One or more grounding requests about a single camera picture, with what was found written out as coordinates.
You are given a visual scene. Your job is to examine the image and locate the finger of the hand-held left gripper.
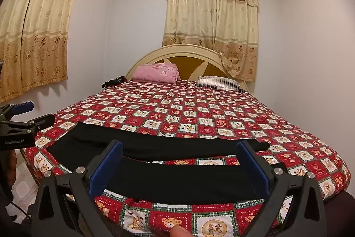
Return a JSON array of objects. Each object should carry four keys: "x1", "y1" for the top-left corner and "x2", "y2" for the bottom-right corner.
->
[
  {"x1": 0, "y1": 102, "x2": 34, "y2": 119},
  {"x1": 2, "y1": 114, "x2": 56, "y2": 140}
]

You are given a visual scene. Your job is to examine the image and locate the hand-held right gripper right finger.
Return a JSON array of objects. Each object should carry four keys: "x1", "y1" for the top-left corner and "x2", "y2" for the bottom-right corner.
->
[{"x1": 236, "y1": 139, "x2": 325, "y2": 237}]

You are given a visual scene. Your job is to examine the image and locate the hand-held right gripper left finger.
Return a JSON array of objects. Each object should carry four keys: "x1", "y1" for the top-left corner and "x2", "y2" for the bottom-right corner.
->
[{"x1": 30, "y1": 139, "x2": 128, "y2": 237}]

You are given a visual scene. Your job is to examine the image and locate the black pants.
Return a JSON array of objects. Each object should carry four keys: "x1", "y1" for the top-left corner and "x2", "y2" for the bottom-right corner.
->
[{"x1": 46, "y1": 121, "x2": 271, "y2": 205}]

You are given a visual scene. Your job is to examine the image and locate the person's right hand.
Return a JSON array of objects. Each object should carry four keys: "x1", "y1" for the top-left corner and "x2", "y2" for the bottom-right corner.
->
[{"x1": 169, "y1": 226, "x2": 192, "y2": 237}]

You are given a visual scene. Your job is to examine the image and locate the beige patterned curtain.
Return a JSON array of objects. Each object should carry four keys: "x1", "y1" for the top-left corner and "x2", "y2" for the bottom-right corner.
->
[
  {"x1": 0, "y1": 0, "x2": 90, "y2": 103},
  {"x1": 162, "y1": 0, "x2": 260, "y2": 82}
]

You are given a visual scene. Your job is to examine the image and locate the red bear print bed cover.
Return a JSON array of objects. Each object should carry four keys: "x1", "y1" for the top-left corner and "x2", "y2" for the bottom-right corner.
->
[{"x1": 25, "y1": 79, "x2": 351, "y2": 237}]

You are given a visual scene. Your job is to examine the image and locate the black object on bed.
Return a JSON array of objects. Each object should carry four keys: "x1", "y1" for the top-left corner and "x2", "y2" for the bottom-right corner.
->
[{"x1": 102, "y1": 75, "x2": 126, "y2": 89}]

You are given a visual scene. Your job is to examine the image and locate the striped pillow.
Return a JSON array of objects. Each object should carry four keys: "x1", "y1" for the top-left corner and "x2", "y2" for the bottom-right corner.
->
[{"x1": 195, "y1": 76, "x2": 246, "y2": 92}]

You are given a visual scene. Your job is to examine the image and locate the dark mesh cloth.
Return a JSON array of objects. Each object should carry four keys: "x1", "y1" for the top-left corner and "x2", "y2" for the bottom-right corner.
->
[{"x1": 323, "y1": 189, "x2": 355, "y2": 237}]

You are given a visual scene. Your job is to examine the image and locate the pink pillow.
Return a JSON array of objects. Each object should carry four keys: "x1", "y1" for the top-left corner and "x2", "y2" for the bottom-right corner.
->
[{"x1": 132, "y1": 63, "x2": 179, "y2": 84}]

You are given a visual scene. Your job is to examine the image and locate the cream wooden headboard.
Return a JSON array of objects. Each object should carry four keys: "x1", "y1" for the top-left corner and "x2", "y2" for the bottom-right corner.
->
[{"x1": 125, "y1": 44, "x2": 248, "y2": 91}]

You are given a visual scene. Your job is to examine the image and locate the black cable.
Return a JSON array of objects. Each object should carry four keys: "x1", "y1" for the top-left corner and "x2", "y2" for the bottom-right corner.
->
[{"x1": 5, "y1": 197, "x2": 34, "y2": 222}]

